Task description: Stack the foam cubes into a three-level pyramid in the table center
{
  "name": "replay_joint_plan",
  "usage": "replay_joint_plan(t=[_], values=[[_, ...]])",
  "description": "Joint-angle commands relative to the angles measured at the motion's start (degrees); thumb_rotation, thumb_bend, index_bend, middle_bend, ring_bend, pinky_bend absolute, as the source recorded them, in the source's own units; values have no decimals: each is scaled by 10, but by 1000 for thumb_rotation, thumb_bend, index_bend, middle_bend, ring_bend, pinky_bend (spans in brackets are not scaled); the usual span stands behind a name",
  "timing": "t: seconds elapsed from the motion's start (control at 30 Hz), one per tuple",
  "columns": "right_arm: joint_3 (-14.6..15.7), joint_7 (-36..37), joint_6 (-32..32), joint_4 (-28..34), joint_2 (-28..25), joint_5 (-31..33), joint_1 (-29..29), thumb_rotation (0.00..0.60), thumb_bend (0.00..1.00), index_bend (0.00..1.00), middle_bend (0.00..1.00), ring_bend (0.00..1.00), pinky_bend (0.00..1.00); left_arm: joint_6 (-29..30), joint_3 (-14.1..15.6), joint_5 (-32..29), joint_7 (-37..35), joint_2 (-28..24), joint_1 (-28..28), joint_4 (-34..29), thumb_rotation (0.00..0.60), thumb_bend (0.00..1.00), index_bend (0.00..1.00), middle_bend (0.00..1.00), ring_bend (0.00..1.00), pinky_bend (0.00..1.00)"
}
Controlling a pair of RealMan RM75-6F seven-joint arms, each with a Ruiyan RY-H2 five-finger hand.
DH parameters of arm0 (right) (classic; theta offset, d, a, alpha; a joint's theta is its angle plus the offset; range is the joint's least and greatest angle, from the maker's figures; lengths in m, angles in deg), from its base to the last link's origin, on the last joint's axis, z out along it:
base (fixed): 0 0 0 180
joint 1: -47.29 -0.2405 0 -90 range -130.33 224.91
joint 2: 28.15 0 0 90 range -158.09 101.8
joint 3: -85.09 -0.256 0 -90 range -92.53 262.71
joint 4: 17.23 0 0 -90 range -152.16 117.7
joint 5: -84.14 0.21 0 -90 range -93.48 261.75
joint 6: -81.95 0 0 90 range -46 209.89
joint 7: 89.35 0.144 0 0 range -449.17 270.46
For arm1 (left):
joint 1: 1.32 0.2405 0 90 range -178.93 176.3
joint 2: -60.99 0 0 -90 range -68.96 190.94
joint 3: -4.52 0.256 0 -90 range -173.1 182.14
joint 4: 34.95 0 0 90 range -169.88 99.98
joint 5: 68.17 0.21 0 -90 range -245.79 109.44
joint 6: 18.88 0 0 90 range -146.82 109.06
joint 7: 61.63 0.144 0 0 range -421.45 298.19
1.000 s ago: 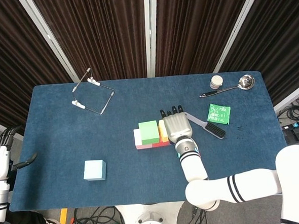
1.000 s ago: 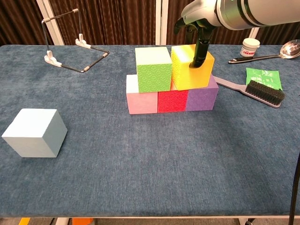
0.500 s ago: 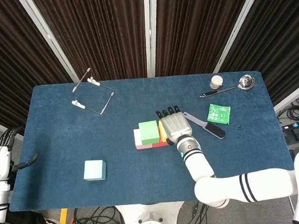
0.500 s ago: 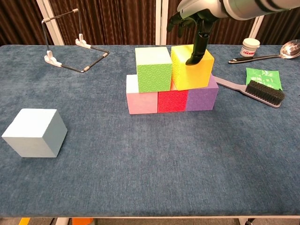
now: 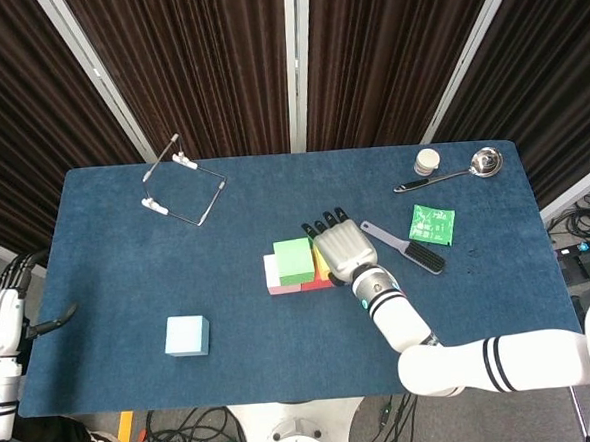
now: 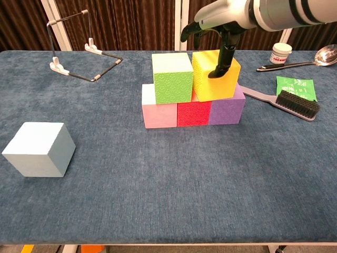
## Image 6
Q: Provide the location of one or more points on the yellow floor tape strip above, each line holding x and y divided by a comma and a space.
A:
27, 249

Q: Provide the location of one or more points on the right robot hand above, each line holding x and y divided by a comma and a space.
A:
226, 13

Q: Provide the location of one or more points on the light blue cube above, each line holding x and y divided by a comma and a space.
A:
37, 150

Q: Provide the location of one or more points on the orange cube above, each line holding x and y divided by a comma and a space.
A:
194, 114

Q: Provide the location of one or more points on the white table leg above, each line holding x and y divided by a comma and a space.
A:
273, 249
70, 249

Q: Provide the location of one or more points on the yellow cube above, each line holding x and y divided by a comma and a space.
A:
218, 89

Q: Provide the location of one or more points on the purple cube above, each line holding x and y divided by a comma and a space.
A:
226, 112

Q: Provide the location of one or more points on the grey brush black bristles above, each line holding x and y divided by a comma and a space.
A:
297, 104

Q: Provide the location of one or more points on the pink white cube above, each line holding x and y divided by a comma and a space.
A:
159, 117

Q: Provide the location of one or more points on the blue fabric table mat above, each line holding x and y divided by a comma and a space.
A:
158, 184

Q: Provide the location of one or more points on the green cube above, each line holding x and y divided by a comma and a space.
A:
172, 88

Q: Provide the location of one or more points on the orange plastic object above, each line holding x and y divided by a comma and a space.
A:
92, 249

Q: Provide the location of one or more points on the white partition frame post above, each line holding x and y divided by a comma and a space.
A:
180, 13
57, 31
286, 39

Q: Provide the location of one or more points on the small white jar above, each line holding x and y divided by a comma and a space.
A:
281, 51

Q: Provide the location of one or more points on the green sachet packet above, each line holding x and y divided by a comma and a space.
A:
295, 85

